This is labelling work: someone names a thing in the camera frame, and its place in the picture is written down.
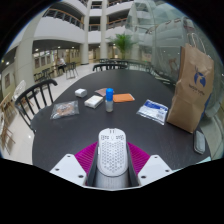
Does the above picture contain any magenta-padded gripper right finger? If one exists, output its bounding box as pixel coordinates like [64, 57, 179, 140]
[126, 142, 174, 188]

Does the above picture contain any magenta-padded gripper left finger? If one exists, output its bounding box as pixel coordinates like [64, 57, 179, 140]
[49, 141, 100, 188]

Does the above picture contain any white perforated computer mouse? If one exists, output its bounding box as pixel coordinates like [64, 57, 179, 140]
[94, 127, 130, 190]

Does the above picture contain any dark grey phone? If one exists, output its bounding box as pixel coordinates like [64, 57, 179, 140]
[193, 129, 207, 155]

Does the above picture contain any white and blue plastic packet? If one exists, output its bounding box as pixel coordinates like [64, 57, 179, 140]
[136, 98, 170, 126]

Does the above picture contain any clear plastic snack bag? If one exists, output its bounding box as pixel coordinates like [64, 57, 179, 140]
[49, 100, 80, 120]

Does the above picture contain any flat white box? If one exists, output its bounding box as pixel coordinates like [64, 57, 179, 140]
[83, 94, 104, 110]

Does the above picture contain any light wooden chair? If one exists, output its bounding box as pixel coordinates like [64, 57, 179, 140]
[0, 92, 18, 124]
[0, 113, 16, 156]

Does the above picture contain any black spindle-back chair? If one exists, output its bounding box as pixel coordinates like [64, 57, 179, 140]
[14, 78, 59, 134]
[92, 62, 129, 73]

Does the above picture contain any flat orange cloth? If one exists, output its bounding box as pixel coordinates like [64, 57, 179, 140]
[112, 93, 136, 104]

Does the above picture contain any small blue-capped bottle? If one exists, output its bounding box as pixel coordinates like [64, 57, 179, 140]
[104, 87, 115, 113]

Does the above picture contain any brown paper carrier bag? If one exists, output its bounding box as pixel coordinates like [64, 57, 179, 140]
[166, 32, 215, 134]

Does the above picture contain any white lattice chair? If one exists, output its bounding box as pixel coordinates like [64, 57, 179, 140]
[12, 79, 27, 101]

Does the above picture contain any group of dark chairs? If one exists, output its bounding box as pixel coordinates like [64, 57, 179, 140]
[33, 61, 79, 83]

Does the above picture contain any person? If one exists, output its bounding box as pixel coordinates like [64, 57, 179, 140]
[56, 57, 67, 74]

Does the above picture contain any large grey turbine exhibit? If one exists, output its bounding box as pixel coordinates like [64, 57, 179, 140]
[151, 16, 224, 118]

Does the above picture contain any green potted palm plant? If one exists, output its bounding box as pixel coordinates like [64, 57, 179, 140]
[108, 33, 138, 61]

